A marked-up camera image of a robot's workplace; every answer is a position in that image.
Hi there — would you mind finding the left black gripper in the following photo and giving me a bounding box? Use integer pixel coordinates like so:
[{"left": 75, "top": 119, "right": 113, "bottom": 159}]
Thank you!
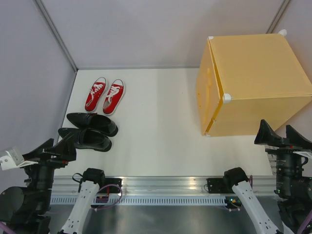
[{"left": 18, "top": 131, "right": 77, "bottom": 209}]

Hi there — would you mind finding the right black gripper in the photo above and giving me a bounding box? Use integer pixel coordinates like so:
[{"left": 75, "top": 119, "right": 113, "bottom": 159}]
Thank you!
[{"left": 255, "top": 117, "right": 312, "bottom": 195}]

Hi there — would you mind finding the black patent loafer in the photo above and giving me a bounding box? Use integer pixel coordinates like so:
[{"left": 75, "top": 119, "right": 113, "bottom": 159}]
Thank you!
[
  {"left": 58, "top": 128, "right": 112, "bottom": 152},
  {"left": 66, "top": 113, "right": 118, "bottom": 137}
]

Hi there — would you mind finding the red canvas sneaker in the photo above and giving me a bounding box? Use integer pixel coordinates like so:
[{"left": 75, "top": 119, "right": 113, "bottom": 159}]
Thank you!
[
  {"left": 102, "top": 79, "right": 125, "bottom": 116},
  {"left": 85, "top": 77, "right": 107, "bottom": 112}
]

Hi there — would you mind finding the yellow cabinet door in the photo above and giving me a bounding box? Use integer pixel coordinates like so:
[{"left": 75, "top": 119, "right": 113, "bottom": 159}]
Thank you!
[{"left": 196, "top": 37, "right": 223, "bottom": 135}]

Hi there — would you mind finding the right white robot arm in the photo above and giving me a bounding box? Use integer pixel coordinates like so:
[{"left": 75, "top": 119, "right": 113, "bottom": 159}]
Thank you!
[{"left": 222, "top": 119, "right": 312, "bottom": 234}]

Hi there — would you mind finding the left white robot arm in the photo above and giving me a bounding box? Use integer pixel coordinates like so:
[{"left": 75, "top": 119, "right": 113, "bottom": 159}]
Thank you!
[{"left": 23, "top": 134, "right": 106, "bottom": 234}]

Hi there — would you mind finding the yellow plastic shoe cabinet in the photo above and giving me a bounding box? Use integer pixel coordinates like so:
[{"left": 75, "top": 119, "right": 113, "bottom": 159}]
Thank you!
[{"left": 205, "top": 30, "right": 312, "bottom": 137}]

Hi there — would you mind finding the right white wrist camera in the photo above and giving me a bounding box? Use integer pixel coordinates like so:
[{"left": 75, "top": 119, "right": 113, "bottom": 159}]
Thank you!
[{"left": 294, "top": 151, "right": 312, "bottom": 159}]

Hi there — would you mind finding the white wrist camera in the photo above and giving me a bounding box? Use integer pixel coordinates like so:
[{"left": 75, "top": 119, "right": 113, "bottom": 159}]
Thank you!
[
  {"left": 0, "top": 146, "right": 38, "bottom": 171},
  {"left": 294, "top": 151, "right": 312, "bottom": 159}
]

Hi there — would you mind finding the aluminium mounting rail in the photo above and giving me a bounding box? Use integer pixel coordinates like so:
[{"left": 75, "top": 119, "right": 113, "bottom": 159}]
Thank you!
[{"left": 52, "top": 176, "right": 276, "bottom": 196}]

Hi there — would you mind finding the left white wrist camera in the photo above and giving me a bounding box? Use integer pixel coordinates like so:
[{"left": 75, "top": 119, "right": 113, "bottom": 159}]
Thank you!
[{"left": 0, "top": 146, "right": 38, "bottom": 171}]

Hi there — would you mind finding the white slotted cable duct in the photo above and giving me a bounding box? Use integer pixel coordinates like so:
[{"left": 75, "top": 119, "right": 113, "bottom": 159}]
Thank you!
[{"left": 51, "top": 195, "right": 227, "bottom": 206}]

